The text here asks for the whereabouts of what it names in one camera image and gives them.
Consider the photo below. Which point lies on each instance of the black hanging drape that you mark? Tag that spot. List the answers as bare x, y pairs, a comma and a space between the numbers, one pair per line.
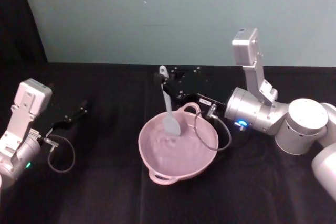
13, 24

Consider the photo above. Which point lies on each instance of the black table cloth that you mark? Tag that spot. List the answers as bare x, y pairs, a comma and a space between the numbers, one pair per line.
105, 197

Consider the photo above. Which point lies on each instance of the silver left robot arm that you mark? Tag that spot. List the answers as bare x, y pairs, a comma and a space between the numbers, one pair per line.
23, 119

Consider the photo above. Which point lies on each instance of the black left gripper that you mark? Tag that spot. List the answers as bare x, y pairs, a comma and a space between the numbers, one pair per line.
48, 119

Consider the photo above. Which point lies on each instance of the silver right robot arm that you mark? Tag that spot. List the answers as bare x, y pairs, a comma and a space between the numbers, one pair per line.
302, 127

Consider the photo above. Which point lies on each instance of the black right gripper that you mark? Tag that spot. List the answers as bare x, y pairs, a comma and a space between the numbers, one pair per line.
194, 85

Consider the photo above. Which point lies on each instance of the grey silicone spatula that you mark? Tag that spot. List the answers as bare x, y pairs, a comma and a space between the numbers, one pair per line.
171, 126

